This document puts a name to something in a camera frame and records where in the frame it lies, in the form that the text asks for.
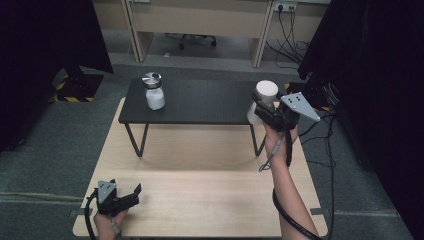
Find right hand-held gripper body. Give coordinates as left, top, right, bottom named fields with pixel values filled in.
left=253, top=91, right=322, bottom=132

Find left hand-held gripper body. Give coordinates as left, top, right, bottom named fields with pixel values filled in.
left=95, top=179, right=141, bottom=217

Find white cylindrical jar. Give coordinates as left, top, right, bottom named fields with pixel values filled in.
left=246, top=79, right=280, bottom=127

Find black shelf with metal legs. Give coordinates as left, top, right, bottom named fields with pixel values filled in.
left=117, top=78, right=280, bottom=158

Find glass jar with metal lid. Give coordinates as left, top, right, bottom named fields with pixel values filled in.
left=141, top=71, right=167, bottom=111

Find person's left hand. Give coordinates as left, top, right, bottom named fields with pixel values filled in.
left=93, top=208, right=130, bottom=240

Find person's right hand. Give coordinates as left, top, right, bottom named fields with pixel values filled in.
left=263, top=120, right=300, bottom=168

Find black stand base hazard stripes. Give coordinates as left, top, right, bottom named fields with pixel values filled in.
left=49, top=65, right=105, bottom=104
left=284, top=73, right=336, bottom=112

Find black office chair base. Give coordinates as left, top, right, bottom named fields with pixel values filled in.
left=165, top=32, right=218, bottom=51

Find black curtain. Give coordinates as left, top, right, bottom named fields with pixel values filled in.
left=0, top=0, right=114, bottom=155
left=297, top=0, right=424, bottom=240

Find beige office desk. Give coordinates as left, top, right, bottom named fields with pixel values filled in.
left=92, top=0, right=332, bottom=69

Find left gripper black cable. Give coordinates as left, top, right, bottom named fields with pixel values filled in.
left=84, top=188, right=99, bottom=240

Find right gripper grey cable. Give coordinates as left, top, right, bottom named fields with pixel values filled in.
left=258, top=131, right=286, bottom=173

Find black cables under desk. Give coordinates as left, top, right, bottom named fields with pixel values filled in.
left=265, top=5, right=312, bottom=70

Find black cables on floor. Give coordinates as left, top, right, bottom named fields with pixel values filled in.
left=298, top=109, right=338, bottom=240

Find white wall power outlet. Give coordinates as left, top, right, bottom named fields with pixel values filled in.
left=273, top=1, right=298, bottom=13

